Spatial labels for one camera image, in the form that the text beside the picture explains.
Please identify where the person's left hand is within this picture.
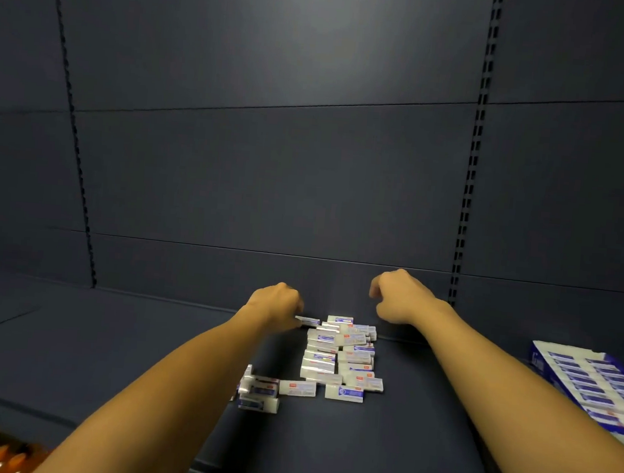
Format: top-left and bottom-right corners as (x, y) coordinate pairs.
(240, 279), (307, 335)

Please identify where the person's right hand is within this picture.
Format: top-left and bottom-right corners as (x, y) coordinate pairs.
(366, 266), (453, 330)

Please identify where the person's right forearm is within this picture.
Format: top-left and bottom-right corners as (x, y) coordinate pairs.
(400, 300), (624, 473)

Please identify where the person's left forearm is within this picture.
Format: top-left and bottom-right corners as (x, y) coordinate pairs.
(29, 287), (273, 473)

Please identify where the pile of white erasers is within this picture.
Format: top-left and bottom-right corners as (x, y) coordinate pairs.
(231, 308), (390, 423)

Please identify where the dark blue shelf back panel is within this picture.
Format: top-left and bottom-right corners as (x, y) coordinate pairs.
(0, 0), (624, 360)

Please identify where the dark blue shelf board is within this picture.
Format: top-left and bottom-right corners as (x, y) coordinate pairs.
(0, 268), (624, 473)

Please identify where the dark slotted shelf upright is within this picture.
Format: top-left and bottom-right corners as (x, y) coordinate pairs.
(447, 0), (505, 308)
(25, 0), (119, 289)

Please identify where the blue and white display box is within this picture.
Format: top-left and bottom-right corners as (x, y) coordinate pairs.
(522, 340), (624, 454)

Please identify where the row of blue-sleeved erasers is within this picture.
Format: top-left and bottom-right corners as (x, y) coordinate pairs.
(541, 350), (624, 431)

